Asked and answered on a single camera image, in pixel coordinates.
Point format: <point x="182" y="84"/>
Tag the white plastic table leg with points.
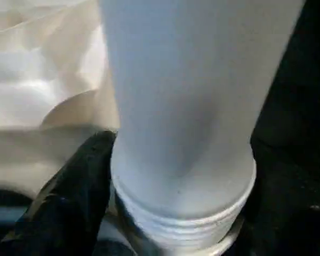
<point x="189" y="106"/>

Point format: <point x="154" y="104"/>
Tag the white plastic table top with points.
<point x="42" y="80"/>

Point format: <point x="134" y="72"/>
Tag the black mat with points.
<point x="304" y="80"/>

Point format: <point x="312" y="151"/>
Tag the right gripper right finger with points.
<point x="288" y="202"/>

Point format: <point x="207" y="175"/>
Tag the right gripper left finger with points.
<point x="69" y="197"/>

